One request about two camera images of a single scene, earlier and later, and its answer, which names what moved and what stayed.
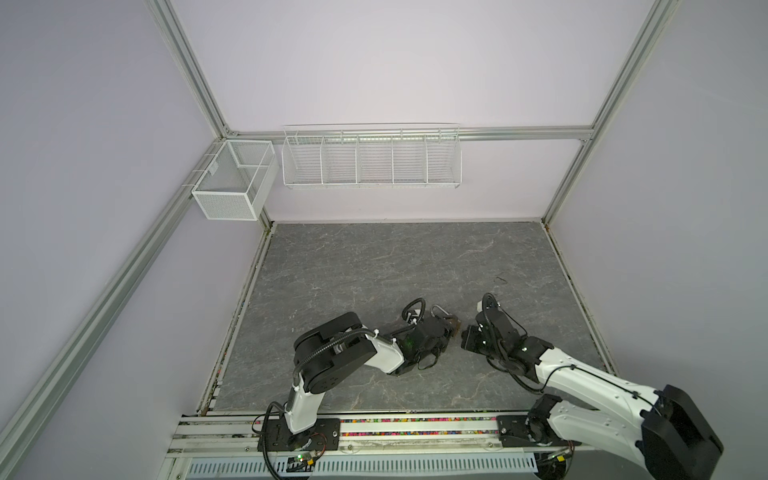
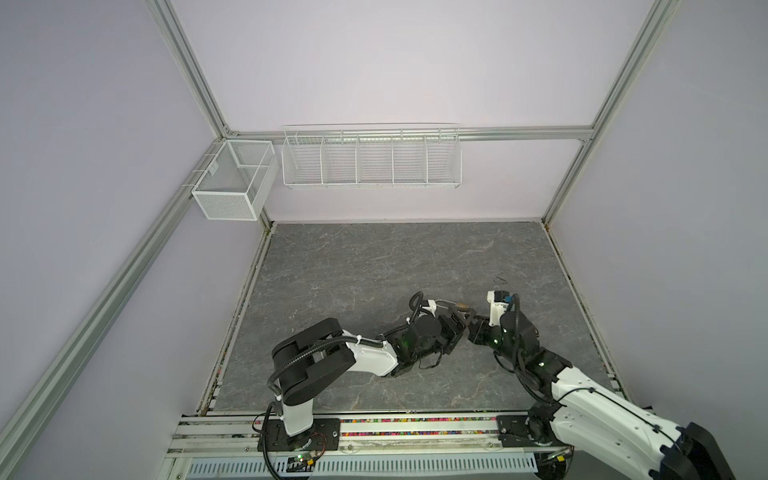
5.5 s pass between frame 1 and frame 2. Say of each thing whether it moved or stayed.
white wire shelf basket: stayed
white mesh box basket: stayed
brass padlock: moved
